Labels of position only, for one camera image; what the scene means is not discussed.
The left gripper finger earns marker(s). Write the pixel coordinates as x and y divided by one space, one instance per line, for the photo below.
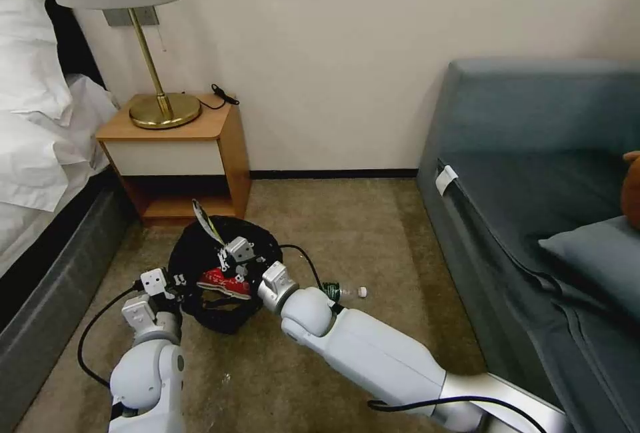
184 296
179 279

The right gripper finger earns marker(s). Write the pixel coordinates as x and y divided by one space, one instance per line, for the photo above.
242 270
224 260

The black round trash bin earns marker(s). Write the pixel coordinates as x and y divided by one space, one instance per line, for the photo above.
220 315

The white yellow snack wrapper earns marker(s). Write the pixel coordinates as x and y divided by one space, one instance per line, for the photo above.
206 220

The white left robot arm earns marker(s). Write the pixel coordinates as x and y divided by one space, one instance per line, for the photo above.
145 368

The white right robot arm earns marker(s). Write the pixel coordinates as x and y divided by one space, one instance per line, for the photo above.
370 343

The red snack packet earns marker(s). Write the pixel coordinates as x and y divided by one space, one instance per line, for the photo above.
225 284

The crushed clear plastic bottle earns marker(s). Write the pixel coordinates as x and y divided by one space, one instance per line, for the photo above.
341 292

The wooden nightstand with white drawer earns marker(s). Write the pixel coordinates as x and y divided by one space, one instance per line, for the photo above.
170 153

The black skirting board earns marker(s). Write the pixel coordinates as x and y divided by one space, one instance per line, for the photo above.
330 173

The white duvet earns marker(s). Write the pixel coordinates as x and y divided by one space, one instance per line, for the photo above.
45 163

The white sofa label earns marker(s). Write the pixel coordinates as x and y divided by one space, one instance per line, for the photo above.
446 179

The brass lamp with grey shade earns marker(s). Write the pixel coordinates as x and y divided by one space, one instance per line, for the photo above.
150 53

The black headboard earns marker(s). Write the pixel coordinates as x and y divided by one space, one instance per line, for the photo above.
75 43

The white pillow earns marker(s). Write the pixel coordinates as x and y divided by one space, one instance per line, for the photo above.
27 43

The grey-blue sofa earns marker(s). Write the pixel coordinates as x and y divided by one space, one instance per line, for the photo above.
525 153

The grey-blue sofa cushion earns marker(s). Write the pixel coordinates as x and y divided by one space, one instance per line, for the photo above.
595 258

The brown plush toy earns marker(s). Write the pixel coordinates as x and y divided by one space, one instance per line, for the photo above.
633 188

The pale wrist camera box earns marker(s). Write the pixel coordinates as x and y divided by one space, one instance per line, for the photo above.
241 250
154 281

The dark grey bed frame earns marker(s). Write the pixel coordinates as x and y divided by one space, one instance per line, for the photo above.
60 263

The grey wall socket plate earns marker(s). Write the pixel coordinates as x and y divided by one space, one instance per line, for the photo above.
120 17

